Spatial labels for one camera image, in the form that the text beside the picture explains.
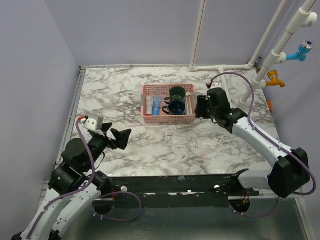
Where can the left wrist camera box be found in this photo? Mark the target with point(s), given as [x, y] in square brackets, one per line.
[93, 123]

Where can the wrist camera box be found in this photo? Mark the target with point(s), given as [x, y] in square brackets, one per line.
[93, 123]
[216, 85]

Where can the white pvc pipe frame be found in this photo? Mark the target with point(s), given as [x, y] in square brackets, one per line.
[304, 17]

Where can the dark green mug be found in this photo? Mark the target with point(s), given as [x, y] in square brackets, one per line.
[176, 93]

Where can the blue toothpaste tube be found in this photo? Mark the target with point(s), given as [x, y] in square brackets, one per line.
[156, 106]

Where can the blue faucet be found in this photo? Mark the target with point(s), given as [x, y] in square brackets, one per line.
[304, 48]

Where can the pink plastic basket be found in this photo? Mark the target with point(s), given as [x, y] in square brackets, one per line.
[160, 92]

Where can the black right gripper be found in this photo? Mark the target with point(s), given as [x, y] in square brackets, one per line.
[202, 101]

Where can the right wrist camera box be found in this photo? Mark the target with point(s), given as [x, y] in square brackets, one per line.
[216, 85]

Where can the grey toothbrush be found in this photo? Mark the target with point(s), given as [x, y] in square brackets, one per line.
[187, 107]

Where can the white toothbrush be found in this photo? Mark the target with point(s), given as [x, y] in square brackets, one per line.
[191, 103]

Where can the yellow faucet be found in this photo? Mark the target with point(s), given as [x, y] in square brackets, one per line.
[274, 79]

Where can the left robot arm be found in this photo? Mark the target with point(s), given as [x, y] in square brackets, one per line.
[75, 183]

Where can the dark blue mug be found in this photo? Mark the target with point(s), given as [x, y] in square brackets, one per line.
[175, 107]

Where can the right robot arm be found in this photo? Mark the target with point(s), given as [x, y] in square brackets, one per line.
[289, 166]

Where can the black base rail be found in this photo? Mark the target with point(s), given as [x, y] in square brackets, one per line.
[178, 191]

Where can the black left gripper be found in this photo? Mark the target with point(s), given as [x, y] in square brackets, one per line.
[122, 138]

